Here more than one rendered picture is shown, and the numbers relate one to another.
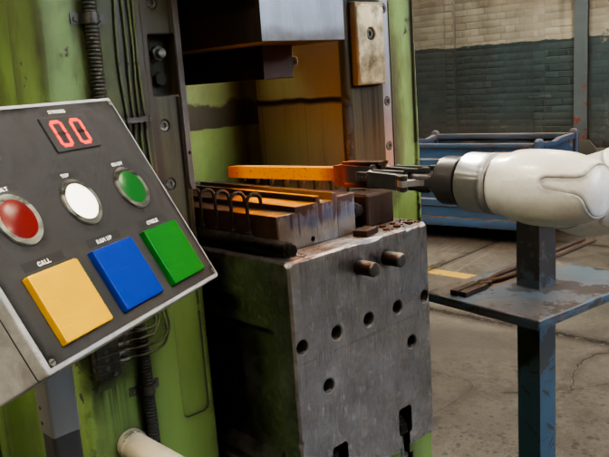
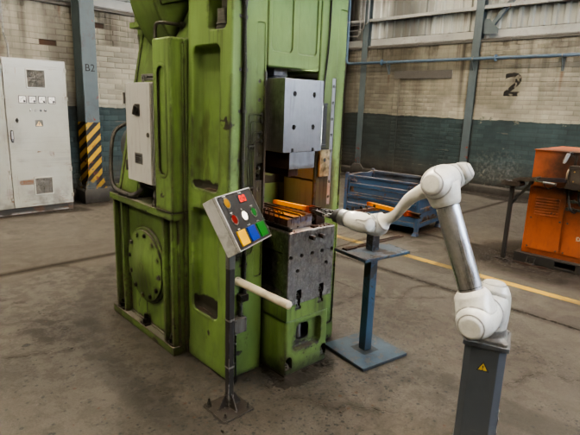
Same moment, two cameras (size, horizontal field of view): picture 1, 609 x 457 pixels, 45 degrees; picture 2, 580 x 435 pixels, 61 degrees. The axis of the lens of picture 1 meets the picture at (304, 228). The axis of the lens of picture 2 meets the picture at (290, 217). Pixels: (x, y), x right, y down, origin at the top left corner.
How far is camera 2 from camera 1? 1.58 m
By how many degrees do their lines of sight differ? 2
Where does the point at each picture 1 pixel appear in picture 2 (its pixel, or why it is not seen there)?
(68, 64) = (235, 173)
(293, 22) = (299, 163)
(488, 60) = (414, 124)
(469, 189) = (340, 219)
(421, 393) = (327, 280)
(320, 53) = not seen: hidden behind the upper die
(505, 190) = (348, 221)
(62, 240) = (241, 224)
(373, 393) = (311, 276)
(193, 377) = (256, 264)
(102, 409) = not seen: hidden behind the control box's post
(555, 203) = (358, 226)
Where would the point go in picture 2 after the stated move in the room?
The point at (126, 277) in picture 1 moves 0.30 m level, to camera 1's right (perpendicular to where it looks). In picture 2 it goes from (253, 234) to (314, 236)
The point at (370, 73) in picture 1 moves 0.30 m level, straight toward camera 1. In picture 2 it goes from (323, 173) to (319, 179)
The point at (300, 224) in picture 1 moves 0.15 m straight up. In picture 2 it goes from (294, 222) to (295, 197)
